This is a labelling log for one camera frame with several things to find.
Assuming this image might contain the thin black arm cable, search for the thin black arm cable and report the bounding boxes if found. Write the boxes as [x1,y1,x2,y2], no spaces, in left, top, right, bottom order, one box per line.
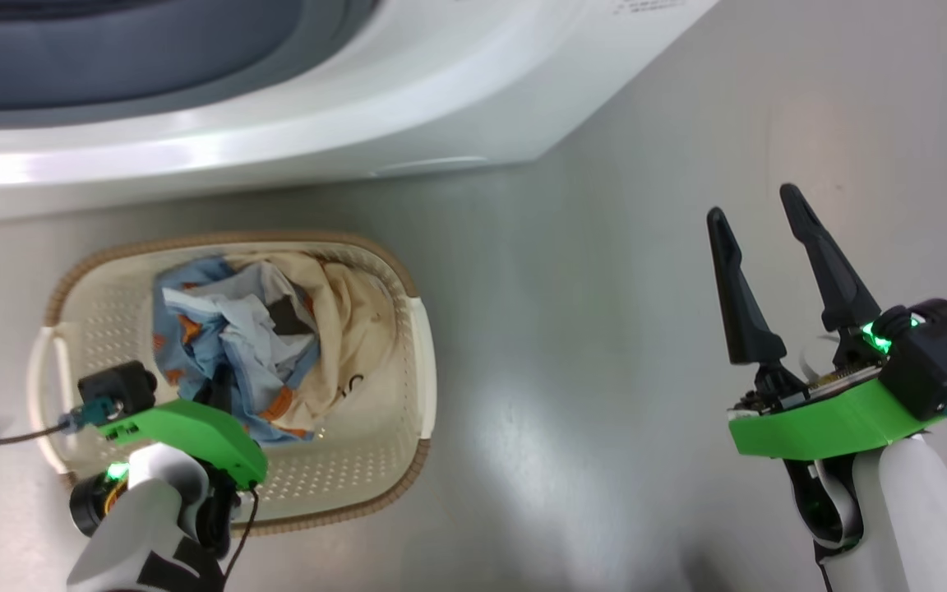
[223,489,261,580]

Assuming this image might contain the cream beige garment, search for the cream beige garment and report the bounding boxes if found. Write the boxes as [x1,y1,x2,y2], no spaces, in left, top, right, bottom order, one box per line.
[227,251,400,432]

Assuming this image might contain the teal left camera connector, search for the teal left camera connector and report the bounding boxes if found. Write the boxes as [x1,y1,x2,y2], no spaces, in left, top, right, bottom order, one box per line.
[58,397,117,434]

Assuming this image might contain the black left camera cable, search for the black left camera cable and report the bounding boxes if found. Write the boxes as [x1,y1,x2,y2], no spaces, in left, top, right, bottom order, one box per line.
[0,423,72,449]

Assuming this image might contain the grey rubber door gasket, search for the grey rubber door gasket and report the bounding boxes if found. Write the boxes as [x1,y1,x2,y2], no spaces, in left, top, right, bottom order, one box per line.
[0,0,380,132]

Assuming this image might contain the cream perforated laundry basket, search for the cream perforated laundry basket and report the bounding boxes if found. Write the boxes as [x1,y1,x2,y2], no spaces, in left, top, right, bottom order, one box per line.
[27,232,437,535]

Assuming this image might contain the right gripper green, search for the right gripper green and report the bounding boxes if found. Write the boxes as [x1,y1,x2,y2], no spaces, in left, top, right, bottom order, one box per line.
[706,183,947,461]

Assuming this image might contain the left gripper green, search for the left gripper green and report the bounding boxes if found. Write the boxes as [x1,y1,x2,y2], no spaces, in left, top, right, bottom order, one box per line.
[99,366,269,494]

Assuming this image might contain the blue cartoon print garment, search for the blue cartoon print garment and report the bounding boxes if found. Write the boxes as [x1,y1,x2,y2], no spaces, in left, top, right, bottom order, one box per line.
[151,257,322,445]

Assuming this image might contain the white front-load washing machine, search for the white front-load washing machine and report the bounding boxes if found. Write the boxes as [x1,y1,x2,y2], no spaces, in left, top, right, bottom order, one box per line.
[0,0,721,227]

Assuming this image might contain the round white filter cover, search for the round white filter cover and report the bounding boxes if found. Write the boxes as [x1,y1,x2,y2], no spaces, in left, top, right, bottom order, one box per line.
[371,156,487,178]

